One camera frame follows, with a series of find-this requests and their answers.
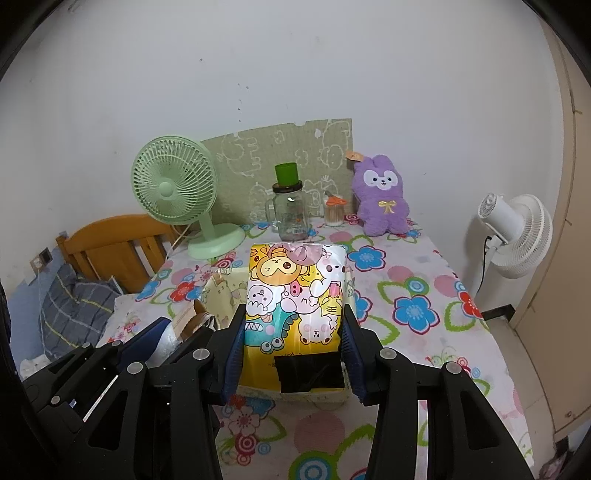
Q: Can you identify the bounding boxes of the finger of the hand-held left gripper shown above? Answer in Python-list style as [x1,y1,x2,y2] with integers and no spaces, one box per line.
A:
[170,329,216,365]
[117,318,171,370]

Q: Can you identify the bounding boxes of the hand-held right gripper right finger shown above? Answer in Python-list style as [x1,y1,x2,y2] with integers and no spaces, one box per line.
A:
[341,310,533,480]

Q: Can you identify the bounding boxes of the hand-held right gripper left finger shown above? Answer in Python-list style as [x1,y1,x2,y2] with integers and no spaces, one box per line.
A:
[88,305,247,480]

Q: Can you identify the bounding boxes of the white green tissue pack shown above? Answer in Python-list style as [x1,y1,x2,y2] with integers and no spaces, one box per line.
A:
[152,299,219,366]

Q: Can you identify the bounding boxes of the yellow cartoon tissue pack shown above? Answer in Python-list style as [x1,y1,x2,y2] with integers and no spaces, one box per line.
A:
[238,241,348,394]

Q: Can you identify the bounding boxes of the grey plaid pillow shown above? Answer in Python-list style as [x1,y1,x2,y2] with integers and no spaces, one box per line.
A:
[41,265,122,361]

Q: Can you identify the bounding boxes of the wooden bed headboard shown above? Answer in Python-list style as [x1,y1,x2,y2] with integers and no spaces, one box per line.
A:
[56,215,184,295]

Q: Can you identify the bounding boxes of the toothpick jar with orange lid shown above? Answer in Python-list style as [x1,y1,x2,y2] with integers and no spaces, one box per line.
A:
[324,194,346,227]

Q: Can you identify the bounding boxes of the green desk fan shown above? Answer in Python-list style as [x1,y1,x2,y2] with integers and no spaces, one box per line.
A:
[130,135,246,262]

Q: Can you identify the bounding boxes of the glass mug with green lid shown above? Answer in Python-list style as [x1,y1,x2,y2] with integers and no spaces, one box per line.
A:
[265,162,310,241]

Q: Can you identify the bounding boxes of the purple plush rabbit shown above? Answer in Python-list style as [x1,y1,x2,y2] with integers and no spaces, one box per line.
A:
[351,154,413,237]

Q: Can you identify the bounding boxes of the green printed board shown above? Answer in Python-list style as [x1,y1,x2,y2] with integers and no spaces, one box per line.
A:
[199,119,354,228]

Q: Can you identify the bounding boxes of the white desk fan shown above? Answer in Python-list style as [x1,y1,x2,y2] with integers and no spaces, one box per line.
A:
[478,194,554,280]

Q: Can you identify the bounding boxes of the dark patterned cloth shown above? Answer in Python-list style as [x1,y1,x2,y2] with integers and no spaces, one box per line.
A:
[538,443,574,480]

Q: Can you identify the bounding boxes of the wall socket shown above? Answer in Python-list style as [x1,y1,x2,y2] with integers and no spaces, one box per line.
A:
[30,248,53,274]

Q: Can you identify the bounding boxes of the black fan cable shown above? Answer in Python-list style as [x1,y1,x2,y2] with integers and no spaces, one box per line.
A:
[480,234,498,297]

